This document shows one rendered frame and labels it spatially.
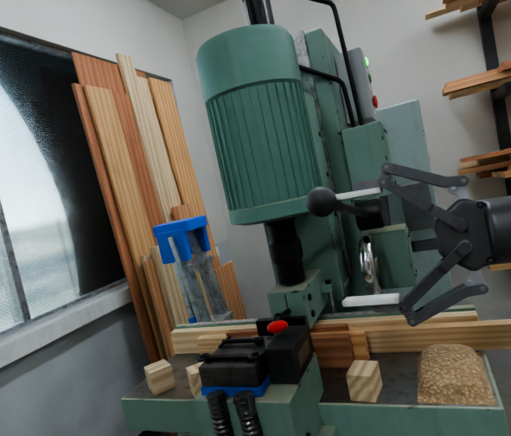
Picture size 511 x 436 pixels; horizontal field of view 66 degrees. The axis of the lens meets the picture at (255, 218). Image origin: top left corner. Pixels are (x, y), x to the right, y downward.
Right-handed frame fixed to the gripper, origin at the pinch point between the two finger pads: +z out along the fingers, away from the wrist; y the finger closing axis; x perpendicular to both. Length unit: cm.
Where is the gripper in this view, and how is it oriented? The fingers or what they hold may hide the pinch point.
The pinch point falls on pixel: (344, 249)
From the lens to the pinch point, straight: 53.5
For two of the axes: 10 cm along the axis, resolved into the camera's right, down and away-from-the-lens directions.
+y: -1.5, -9.9, 0.5
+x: -4.1, 0.1, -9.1
